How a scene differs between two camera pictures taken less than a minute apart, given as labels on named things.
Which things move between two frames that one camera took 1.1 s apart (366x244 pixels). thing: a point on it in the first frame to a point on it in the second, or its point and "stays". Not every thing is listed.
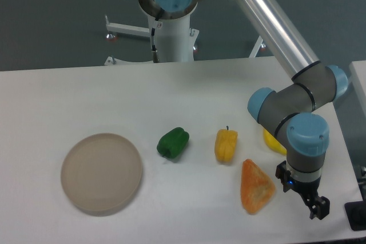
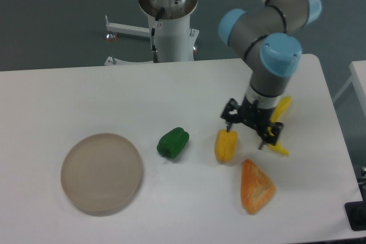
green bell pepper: x=172 y=143 stays
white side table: x=358 y=71 stays
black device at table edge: x=356 y=215 stays
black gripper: x=319 y=206 to x=255 y=116
